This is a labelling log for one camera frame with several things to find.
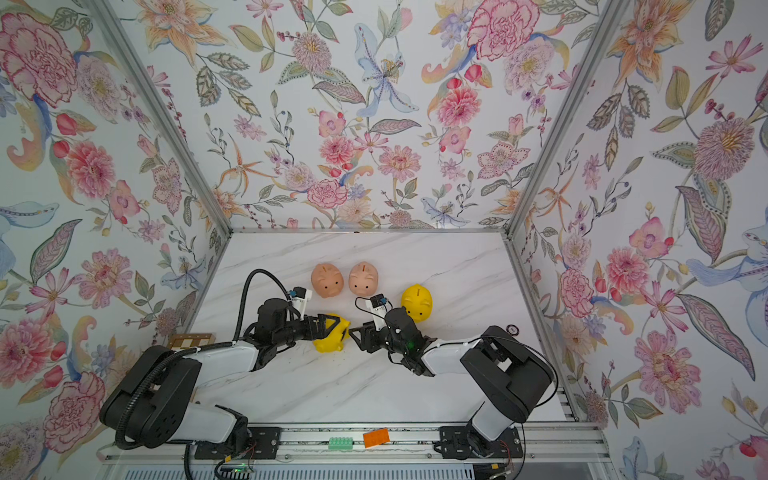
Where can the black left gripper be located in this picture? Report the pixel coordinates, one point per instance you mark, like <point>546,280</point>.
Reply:
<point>320,335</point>

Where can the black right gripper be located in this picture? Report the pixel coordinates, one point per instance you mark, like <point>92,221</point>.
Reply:
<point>370,333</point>

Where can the pink piggy bank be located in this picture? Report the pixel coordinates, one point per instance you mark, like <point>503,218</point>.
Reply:
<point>327,280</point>
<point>363,280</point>

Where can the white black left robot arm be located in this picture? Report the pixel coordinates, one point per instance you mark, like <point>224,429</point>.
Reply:
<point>153,404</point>

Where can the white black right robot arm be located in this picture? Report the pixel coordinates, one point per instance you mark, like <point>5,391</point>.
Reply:
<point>514,378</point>

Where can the orange tag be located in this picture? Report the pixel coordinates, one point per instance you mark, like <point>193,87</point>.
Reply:
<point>376,438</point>

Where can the green terminal block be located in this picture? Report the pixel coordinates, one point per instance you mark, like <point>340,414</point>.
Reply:
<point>341,444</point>

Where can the wooden checker board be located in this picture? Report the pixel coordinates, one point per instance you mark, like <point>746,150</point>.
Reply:
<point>179,342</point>

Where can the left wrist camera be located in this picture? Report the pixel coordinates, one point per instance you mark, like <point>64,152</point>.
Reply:
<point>300,296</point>

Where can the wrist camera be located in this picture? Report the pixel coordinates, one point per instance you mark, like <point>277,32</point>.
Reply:
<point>377,307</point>
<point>300,296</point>

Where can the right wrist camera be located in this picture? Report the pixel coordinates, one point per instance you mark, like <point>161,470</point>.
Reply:
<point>377,307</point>

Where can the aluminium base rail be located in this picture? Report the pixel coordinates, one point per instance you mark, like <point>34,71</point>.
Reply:
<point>294,443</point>

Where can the aluminium frame corner post left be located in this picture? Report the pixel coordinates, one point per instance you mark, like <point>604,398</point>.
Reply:
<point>136,71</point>

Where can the aluminium frame corner post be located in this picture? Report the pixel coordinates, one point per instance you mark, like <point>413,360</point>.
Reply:
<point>607,25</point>
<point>136,71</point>

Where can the aluminium frame corner post right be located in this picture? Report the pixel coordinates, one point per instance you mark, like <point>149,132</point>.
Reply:
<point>607,25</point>

